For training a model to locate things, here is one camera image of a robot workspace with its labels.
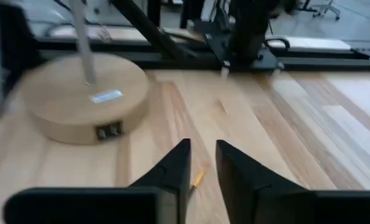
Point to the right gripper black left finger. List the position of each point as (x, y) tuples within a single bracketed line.
[(160, 202)]

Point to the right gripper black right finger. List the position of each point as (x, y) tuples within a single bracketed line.
[(253, 202)]

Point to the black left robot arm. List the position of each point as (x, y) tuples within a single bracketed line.
[(250, 31)]

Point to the thin orange-bristle black paintbrush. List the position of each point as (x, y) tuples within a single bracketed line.
[(199, 178)]

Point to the round wooden stand base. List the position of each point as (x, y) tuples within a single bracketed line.
[(79, 109)]

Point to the white flat pad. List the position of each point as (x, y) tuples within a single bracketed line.
[(312, 43)]

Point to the black diagonal strut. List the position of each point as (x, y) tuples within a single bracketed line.
[(147, 31)]

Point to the grey metal pole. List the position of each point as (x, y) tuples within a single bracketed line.
[(83, 46)]

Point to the office chair wheel base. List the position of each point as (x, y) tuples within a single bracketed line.
[(326, 7)]

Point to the black table edge rail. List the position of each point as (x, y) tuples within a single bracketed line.
[(328, 63)]

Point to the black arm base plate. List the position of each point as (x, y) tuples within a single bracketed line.
[(216, 40)]

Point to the black blurred upright post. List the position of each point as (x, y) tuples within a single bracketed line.
[(17, 46)]

